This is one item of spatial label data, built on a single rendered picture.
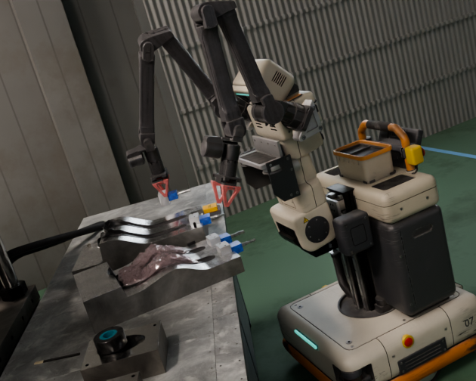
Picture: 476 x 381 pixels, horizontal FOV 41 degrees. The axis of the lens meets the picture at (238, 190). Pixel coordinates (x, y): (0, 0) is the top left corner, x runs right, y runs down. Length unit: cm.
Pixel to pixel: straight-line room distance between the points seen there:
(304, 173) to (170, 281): 72
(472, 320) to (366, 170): 74
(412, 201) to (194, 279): 90
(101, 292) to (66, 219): 289
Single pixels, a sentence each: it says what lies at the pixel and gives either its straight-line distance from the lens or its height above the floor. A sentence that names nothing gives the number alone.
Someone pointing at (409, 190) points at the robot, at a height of 79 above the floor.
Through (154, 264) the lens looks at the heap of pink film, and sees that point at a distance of 205.
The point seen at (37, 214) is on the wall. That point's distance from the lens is 480.
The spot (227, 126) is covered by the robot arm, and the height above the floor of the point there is 124.
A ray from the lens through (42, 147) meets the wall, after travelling 472.
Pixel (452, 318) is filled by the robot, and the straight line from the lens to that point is 266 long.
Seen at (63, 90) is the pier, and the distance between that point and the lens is 453.
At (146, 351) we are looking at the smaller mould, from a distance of 164.
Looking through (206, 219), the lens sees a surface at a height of 90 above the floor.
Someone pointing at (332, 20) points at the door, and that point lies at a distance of 538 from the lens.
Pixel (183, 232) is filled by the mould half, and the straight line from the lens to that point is 229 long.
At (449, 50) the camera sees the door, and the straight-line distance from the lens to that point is 606.
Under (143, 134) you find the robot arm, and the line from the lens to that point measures 251.
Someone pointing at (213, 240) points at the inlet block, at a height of 87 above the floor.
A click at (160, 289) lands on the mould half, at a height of 85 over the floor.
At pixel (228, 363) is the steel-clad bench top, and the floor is 80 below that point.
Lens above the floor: 162
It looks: 17 degrees down
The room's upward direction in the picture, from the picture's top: 16 degrees counter-clockwise
